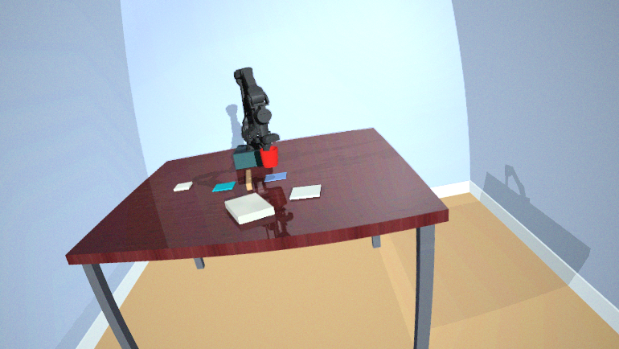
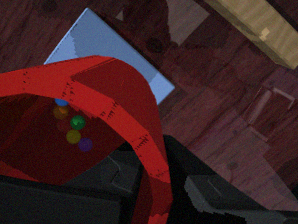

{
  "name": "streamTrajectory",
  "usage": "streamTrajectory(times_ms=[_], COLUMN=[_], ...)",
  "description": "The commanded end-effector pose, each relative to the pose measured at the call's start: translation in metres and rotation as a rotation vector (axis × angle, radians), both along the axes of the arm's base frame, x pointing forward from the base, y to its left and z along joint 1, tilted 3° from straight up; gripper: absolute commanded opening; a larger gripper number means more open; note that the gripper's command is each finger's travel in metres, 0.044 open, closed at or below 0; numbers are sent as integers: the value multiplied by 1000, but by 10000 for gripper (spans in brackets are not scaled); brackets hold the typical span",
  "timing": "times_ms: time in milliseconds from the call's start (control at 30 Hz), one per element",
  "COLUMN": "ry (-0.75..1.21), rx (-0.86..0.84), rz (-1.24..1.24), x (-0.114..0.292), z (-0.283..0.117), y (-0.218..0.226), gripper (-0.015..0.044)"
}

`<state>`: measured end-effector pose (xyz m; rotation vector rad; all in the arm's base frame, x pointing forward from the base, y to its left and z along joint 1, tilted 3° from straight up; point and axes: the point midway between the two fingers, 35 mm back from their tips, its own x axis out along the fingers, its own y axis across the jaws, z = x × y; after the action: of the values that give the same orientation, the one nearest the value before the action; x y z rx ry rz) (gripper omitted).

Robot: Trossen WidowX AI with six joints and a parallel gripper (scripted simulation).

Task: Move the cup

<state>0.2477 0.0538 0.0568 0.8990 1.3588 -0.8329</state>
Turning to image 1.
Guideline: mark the red cup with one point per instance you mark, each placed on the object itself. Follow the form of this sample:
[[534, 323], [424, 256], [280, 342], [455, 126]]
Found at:
[[269, 158]]

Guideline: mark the white flat rectangular pad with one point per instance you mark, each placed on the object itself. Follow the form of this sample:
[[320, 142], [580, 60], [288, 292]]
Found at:
[[305, 192]]

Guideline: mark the white flat box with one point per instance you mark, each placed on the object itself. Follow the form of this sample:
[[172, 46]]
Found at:
[[249, 208]]

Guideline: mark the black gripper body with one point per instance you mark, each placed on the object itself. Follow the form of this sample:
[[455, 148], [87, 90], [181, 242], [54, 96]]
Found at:
[[266, 136]]

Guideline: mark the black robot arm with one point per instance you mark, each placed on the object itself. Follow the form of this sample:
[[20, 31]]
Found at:
[[253, 98]]

